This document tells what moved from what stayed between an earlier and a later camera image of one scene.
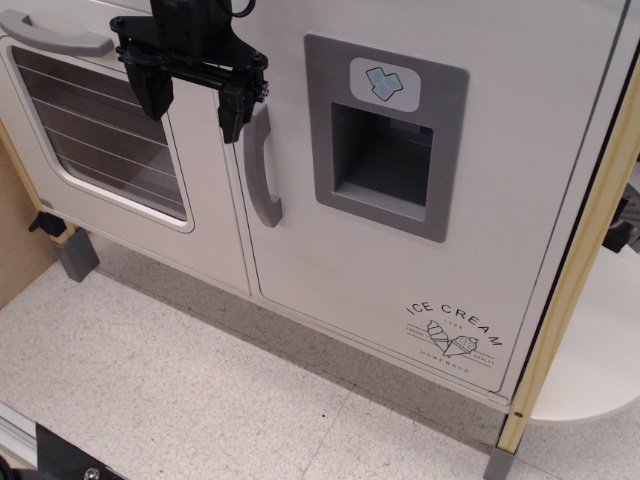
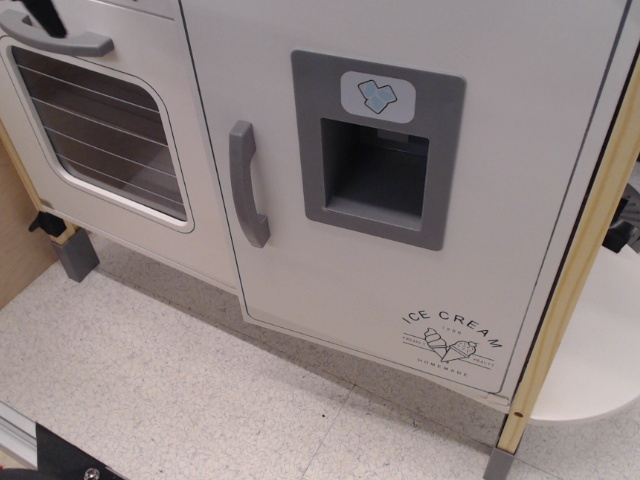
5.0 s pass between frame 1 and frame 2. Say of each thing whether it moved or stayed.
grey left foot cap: stayed
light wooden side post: stayed
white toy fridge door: moved
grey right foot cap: stayed
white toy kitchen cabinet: stayed
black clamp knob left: stayed
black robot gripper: moved
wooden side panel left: stayed
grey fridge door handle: moved
